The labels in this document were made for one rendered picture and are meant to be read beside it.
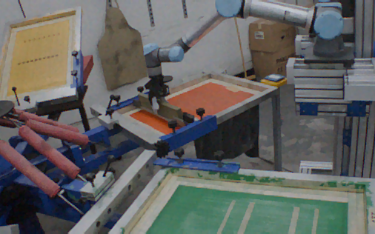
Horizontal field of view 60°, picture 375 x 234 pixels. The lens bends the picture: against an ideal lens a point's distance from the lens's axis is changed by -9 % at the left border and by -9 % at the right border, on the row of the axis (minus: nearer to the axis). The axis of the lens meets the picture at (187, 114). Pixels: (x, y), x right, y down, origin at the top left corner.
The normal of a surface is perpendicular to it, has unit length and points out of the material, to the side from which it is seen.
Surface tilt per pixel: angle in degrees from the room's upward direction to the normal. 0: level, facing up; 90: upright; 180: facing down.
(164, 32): 90
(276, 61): 89
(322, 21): 92
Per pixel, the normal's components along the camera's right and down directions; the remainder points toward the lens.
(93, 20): 0.61, 0.25
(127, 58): 0.13, 0.39
